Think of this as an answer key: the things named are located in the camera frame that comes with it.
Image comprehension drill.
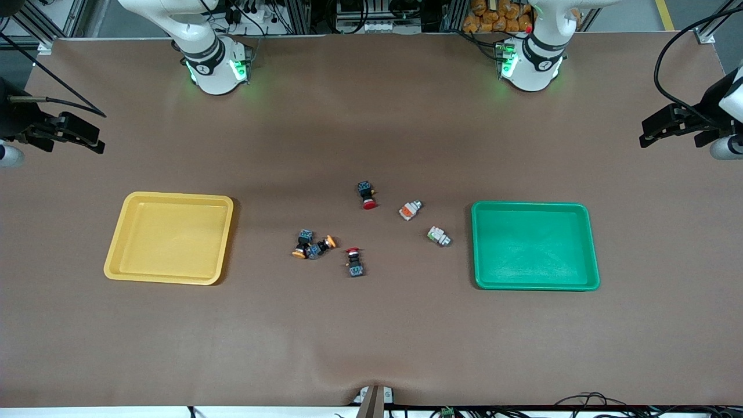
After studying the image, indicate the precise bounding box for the yellow mushroom pushbutton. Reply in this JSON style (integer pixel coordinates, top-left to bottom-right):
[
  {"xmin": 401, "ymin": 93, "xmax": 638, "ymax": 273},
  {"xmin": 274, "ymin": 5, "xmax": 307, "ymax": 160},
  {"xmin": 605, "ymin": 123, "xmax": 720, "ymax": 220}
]
[
  {"xmin": 306, "ymin": 234, "xmax": 337, "ymax": 261},
  {"xmin": 291, "ymin": 229, "xmax": 315, "ymax": 260}
]

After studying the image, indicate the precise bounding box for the yellow plastic tray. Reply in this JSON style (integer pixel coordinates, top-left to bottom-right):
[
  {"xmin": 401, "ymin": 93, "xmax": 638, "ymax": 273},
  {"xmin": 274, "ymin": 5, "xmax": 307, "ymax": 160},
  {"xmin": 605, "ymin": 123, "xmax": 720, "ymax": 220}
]
[{"xmin": 103, "ymin": 191, "xmax": 235, "ymax": 286}]

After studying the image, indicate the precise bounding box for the green plastic tray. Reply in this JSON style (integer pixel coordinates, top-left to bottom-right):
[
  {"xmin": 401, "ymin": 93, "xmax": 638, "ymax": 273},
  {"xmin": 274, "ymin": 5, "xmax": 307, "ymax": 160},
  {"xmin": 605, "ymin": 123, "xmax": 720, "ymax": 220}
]
[{"xmin": 470, "ymin": 200, "xmax": 601, "ymax": 291}]

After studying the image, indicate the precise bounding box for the bag of orange items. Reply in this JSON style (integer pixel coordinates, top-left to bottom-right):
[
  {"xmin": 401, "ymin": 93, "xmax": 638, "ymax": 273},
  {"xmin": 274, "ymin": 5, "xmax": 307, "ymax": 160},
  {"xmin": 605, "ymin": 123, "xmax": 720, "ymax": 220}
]
[{"xmin": 462, "ymin": 0, "xmax": 533, "ymax": 34}]

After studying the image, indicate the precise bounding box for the red mushroom pushbutton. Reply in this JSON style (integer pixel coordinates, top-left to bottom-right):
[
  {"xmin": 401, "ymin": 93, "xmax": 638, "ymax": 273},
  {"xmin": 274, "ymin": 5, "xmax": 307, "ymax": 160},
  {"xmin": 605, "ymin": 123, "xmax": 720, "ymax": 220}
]
[
  {"xmin": 344, "ymin": 247, "xmax": 366, "ymax": 278},
  {"xmin": 357, "ymin": 181, "xmax": 379, "ymax": 210}
]

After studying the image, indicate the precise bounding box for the white power strip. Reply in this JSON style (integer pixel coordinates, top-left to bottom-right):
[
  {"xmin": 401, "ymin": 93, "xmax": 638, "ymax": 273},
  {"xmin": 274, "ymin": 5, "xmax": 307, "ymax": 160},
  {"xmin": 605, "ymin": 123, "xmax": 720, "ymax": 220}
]
[{"xmin": 358, "ymin": 20, "xmax": 403, "ymax": 34}]

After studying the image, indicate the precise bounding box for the metal table clamp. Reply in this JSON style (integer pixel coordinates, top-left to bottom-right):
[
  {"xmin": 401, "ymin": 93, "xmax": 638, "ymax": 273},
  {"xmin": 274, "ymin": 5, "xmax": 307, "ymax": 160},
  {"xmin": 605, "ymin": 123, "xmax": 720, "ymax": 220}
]
[{"xmin": 354, "ymin": 385, "xmax": 396, "ymax": 418}]

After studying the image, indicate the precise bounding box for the black cable bundle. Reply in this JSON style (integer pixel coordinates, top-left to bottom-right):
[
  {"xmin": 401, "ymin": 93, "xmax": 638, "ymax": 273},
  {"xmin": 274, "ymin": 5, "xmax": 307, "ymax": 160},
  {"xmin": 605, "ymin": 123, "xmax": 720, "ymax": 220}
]
[{"xmin": 551, "ymin": 392, "xmax": 743, "ymax": 418}]

